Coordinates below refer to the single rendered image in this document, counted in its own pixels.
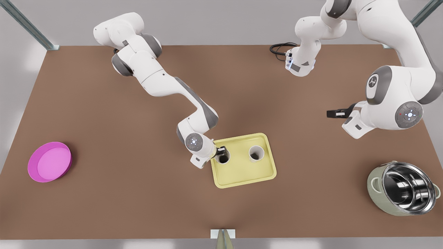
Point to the white IKEA cup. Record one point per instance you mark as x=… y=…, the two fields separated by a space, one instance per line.
x=224 y=159
x=256 y=154

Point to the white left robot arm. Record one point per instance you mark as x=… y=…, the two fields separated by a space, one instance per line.
x=391 y=86

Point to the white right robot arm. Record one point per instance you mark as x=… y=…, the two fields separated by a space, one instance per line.
x=155 y=77

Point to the pale yellow rectangular tray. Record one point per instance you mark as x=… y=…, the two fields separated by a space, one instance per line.
x=244 y=173

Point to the steel pot with green outside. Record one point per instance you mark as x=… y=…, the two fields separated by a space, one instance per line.
x=405 y=188

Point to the pink round bowl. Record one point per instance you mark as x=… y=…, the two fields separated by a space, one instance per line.
x=50 y=162

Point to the silver frame post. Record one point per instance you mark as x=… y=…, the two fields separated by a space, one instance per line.
x=27 y=24
x=424 y=14
x=224 y=239

